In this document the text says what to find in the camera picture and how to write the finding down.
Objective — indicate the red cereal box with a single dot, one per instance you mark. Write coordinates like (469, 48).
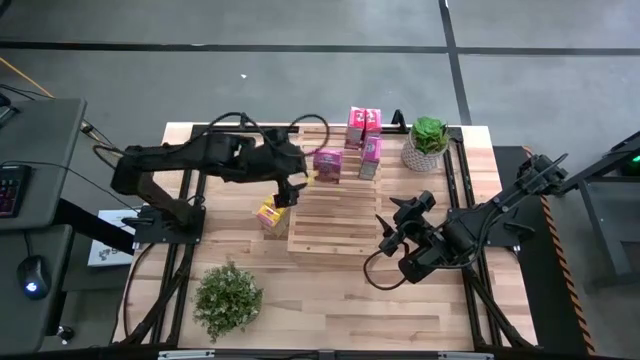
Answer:
(373, 120)
(356, 122)

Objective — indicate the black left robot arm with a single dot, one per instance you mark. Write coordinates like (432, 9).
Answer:
(165, 157)

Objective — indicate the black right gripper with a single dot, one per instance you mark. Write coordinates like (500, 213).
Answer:
(425, 245)

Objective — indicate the black triangular frame bracket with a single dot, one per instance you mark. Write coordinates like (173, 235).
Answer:
(399, 122)
(244, 122)

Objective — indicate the black desk support beam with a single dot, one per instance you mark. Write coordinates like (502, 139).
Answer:
(85, 225)

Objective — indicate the bushy green potted plant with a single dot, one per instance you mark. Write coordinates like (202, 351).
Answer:
(227, 300)

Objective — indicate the backlit black keyboard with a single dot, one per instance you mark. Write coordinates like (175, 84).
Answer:
(12, 192)

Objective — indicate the black caster wheel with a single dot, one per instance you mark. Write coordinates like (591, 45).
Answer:
(65, 334)

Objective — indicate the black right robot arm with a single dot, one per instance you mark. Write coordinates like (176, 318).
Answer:
(480, 225)

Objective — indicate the black metal table frame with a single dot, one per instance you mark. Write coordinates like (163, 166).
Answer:
(456, 175)

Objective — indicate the silver metal bracket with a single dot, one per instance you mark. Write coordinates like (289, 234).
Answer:
(465, 356)
(185, 355)

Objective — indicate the black hazard-edged floor mat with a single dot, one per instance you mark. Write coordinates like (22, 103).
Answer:
(540, 300)

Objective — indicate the white printed board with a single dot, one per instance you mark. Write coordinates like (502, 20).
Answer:
(107, 250)

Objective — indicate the grey desk top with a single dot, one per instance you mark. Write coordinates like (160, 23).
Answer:
(40, 140)
(30, 320)

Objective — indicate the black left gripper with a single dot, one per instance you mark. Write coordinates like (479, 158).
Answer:
(277, 157)

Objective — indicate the purple Raisin Bran cereal box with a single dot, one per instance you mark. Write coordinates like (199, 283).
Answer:
(327, 162)
(371, 150)

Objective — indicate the light wooden slatted shelf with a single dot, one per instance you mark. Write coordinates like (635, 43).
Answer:
(335, 225)

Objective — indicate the black desk device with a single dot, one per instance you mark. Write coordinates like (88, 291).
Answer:
(4, 100)

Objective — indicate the black metal stand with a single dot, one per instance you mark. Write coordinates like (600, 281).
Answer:
(605, 225)

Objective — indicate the succulent in patterned white pot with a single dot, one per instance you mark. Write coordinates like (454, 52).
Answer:
(425, 137)

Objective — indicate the black computer mouse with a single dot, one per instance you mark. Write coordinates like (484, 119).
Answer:
(32, 275)

